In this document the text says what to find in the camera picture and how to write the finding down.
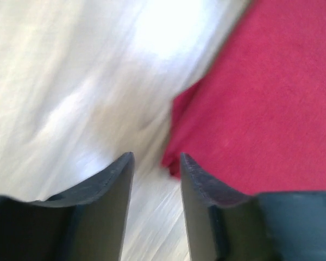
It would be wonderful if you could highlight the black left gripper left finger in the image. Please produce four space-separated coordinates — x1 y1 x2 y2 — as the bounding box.
0 152 135 260

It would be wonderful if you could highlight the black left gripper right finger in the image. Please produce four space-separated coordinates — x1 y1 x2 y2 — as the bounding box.
180 154 326 260

